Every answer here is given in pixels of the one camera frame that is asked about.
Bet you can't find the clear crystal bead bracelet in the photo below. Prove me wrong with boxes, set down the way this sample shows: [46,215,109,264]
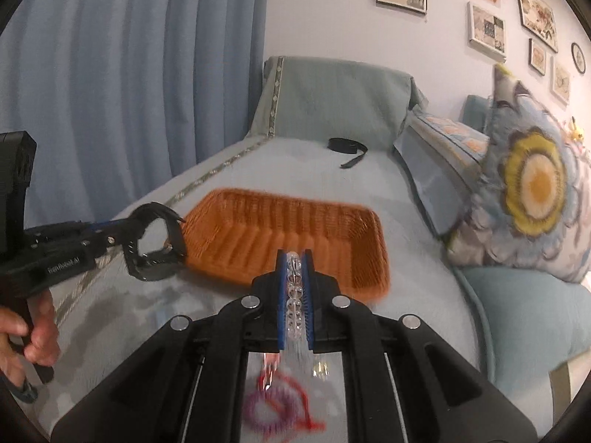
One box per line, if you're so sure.
[284,250,307,356]

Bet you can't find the blue curtain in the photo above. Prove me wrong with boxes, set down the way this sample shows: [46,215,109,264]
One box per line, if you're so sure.
[1,0,266,226]

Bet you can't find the pink star hair clip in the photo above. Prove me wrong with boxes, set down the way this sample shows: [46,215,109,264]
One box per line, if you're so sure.
[257,353,280,391]

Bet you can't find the black strap on bed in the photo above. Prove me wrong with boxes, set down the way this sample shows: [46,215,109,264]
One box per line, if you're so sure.
[327,137,370,169]

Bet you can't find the floral framed picture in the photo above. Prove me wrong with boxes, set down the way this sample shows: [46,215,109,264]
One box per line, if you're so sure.
[518,0,559,53]

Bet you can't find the orange wicker basket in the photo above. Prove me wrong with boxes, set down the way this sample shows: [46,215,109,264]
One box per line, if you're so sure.
[182,188,391,303]

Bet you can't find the floral flower pillow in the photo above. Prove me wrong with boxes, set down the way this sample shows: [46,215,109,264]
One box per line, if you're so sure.
[447,64,590,284]

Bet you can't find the teal headboard cover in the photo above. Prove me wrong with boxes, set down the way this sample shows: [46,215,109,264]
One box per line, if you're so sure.
[249,56,428,151]

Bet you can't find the blue patterned pillow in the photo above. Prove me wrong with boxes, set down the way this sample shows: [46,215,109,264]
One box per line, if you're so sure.
[394,107,489,237]

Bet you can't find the left hand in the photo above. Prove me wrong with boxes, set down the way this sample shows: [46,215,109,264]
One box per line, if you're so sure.
[0,290,62,388]

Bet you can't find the red string bracelet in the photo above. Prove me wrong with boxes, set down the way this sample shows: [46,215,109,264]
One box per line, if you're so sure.
[257,370,327,432]

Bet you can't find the purple beaded bracelet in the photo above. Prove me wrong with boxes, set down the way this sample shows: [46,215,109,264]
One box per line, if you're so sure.
[243,384,302,434]

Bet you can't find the butterfly small framed picture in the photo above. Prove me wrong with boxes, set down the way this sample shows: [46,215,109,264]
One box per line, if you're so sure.
[551,56,571,105]

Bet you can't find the teal cushion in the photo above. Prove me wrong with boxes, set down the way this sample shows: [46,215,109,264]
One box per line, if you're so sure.
[454,264,591,425]

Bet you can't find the white framed patchwork picture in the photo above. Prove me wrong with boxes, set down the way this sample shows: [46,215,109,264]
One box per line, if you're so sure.
[467,2,507,62]

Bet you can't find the black watch band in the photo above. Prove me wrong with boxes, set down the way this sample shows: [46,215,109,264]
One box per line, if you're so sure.
[138,219,167,254]

